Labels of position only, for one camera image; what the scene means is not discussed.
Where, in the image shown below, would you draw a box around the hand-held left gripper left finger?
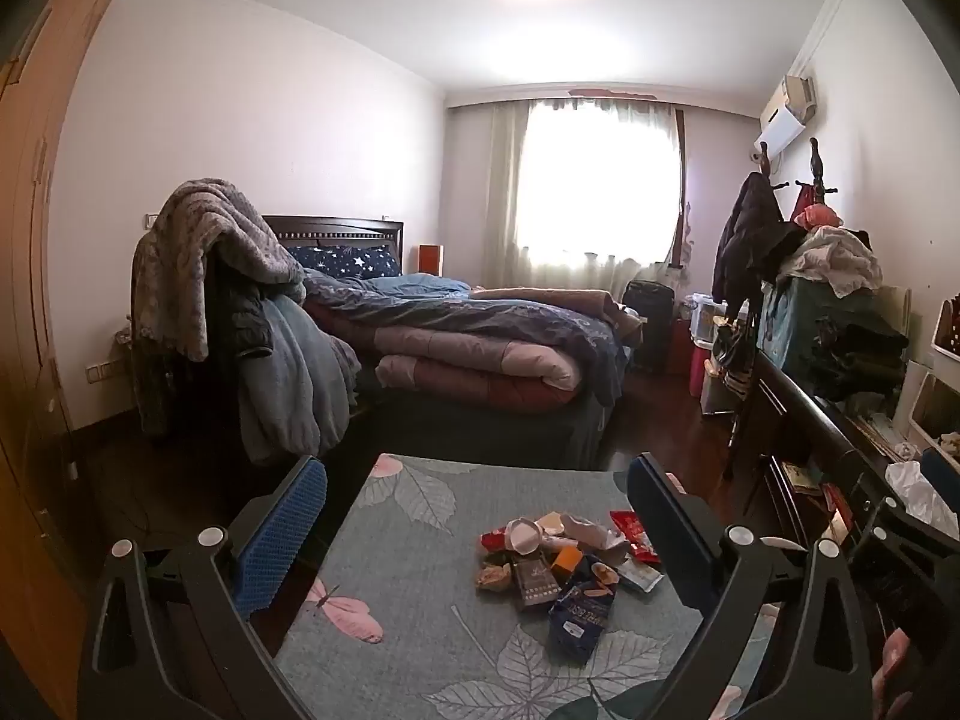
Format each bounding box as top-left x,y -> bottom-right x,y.
79,454 -> 331,720

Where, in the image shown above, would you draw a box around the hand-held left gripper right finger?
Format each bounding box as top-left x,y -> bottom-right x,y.
626,452 -> 875,720

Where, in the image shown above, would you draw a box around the white plastic bag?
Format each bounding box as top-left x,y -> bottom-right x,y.
885,460 -> 960,542

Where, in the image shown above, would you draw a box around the brown cigarette pack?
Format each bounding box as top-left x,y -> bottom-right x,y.
512,551 -> 561,611

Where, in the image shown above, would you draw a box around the red snack wrapper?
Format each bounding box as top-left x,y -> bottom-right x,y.
610,511 -> 662,564

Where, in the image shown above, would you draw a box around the white crumpled paper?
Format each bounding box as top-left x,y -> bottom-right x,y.
561,514 -> 628,563

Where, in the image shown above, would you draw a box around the silver snack packet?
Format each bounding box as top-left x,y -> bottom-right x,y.
615,562 -> 665,595

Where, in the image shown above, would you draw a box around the white storage bin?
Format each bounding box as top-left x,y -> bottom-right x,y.
896,296 -> 960,458

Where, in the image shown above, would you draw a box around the dark wooden dresser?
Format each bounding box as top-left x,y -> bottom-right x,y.
724,349 -> 960,563

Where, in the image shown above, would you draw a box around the blue snack bag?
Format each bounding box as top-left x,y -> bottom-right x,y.
547,555 -> 618,666

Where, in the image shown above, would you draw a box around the white paper cup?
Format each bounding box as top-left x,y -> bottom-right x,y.
502,517 -> 542,553

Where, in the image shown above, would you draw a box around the red container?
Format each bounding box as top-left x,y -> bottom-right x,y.
686,345 -> 713,400

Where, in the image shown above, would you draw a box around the black suitcase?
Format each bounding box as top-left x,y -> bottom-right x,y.
622,279 -> 676,374

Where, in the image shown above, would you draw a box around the clear plastic storage box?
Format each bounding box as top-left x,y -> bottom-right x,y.
688,291 -> 730,350

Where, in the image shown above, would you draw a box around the bed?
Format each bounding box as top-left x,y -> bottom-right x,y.
262,215 -> 646,470

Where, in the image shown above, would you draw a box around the black padded jacket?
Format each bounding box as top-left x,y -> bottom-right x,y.
210,255 -> 275,361

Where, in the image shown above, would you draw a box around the pink folded quilt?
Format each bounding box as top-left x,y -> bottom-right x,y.
373,326 -> 584,415

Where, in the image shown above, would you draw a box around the brown folded blanket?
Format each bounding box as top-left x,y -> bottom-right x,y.
471,287 -> 644,342

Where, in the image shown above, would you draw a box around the white clothes pile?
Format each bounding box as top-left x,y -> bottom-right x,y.
776,225 -> 884,297

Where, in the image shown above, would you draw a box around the star-printed blue pillow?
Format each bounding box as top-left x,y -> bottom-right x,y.
286,242 -> 401,278

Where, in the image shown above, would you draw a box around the grey fleece blanket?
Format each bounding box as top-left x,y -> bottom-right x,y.
132,178 -> 307,363

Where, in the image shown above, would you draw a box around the dark wooden headboard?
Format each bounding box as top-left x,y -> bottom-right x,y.
262,215 -> 404,276

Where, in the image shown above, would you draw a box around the wooden coat rack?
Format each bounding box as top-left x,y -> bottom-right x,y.
754,136 -> 833,211

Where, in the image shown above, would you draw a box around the sheer white curtain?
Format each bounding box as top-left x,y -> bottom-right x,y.
487,94 -> 687,292

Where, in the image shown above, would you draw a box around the white air conditioner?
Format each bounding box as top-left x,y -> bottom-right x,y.
754,75 -> 818,155

